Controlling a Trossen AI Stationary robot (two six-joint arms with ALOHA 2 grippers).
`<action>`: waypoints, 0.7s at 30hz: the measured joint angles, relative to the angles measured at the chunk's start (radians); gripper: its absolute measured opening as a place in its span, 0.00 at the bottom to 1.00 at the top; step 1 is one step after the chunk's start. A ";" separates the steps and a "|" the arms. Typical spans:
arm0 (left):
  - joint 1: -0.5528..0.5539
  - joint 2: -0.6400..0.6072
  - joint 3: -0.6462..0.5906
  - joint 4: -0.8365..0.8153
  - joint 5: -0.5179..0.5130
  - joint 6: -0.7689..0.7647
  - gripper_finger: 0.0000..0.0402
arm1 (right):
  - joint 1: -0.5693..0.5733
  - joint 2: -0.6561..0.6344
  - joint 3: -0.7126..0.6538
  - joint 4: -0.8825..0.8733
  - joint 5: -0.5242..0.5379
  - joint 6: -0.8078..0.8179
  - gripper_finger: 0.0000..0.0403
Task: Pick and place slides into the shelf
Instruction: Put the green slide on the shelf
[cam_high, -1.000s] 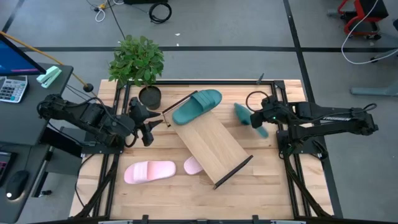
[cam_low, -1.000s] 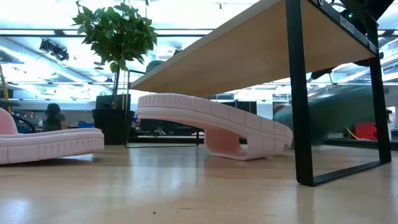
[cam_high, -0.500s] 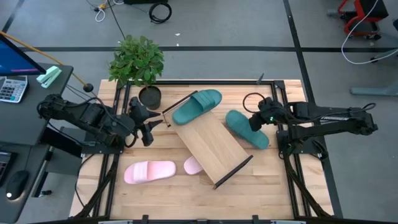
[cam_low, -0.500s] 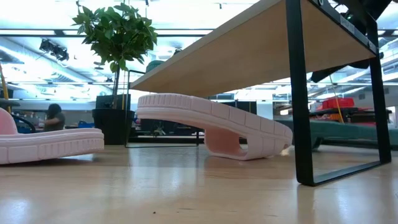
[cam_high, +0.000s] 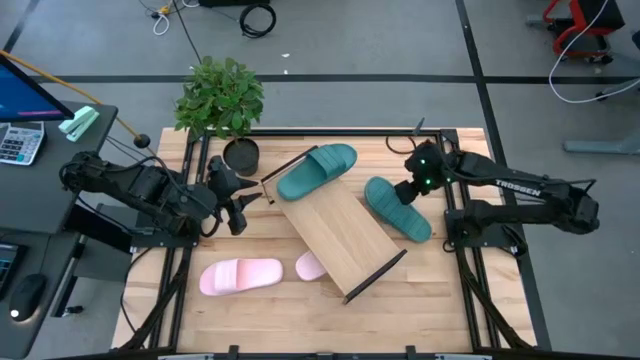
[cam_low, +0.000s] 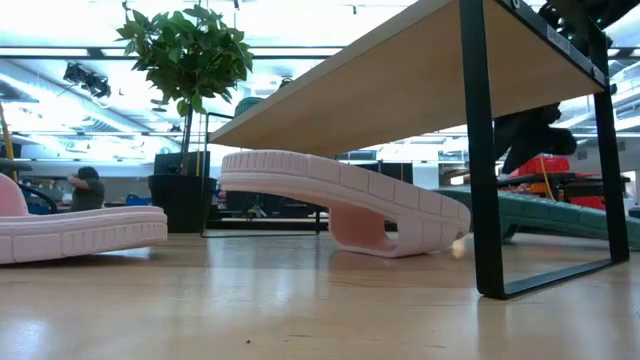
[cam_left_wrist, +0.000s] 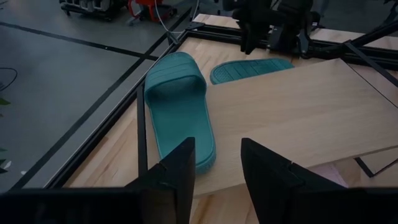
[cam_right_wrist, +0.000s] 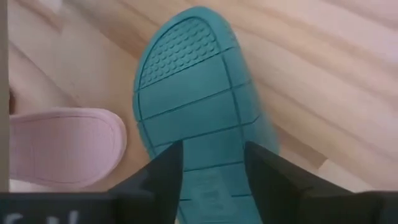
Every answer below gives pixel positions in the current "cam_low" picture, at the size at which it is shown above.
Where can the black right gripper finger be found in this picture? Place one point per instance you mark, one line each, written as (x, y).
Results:
(515, 155)

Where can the pink rubber slide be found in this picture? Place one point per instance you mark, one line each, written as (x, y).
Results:
(350, 185)
(85, 232)

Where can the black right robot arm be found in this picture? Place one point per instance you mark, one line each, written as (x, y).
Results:
(580, 15)

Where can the wooden shelf with black legs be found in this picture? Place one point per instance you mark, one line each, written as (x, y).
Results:
(400, 85)

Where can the rack with red bins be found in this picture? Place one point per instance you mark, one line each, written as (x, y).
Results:
(542, 166)

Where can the green potted plant black pot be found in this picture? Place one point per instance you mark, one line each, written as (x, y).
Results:
(187, 55)

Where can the black rectangular panel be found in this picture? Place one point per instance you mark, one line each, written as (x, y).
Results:
(167, 162)

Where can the blue storage bin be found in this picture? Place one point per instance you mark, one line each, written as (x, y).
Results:
(137, 200)

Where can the person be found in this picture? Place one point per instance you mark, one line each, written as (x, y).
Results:
(89, 192)

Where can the black ceiling-mounted device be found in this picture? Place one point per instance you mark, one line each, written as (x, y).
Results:
(87, 80)

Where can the black aluminium table frame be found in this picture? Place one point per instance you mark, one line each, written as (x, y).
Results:
(270, 225)

